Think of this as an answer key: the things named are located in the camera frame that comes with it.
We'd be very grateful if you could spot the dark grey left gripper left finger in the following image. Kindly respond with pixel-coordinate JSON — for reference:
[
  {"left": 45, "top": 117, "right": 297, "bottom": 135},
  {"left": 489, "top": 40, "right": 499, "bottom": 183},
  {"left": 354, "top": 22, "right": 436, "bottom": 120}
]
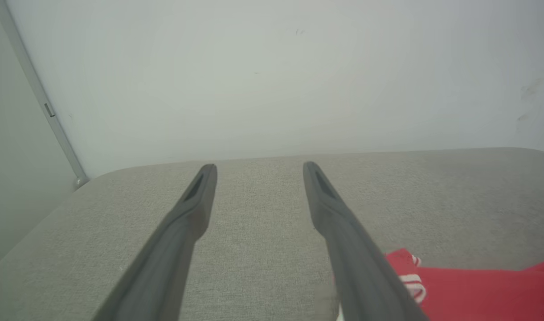
[{"left": 91, "top": 164, "right": 218, "bottom": 321}]

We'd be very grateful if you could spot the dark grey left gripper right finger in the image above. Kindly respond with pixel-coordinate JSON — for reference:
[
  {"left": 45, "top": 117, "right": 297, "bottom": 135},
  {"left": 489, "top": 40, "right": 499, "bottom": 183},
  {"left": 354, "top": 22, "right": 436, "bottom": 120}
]
[{"left": 303, "top": 161, "right": 428, "bottom": 321}]

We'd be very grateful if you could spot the red white jersey garment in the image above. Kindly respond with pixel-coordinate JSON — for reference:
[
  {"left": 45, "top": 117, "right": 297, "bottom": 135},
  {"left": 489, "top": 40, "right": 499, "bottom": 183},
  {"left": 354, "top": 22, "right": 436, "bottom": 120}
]
[{"left": 334, "top": 248, "right": 544, "bottom": 321}]

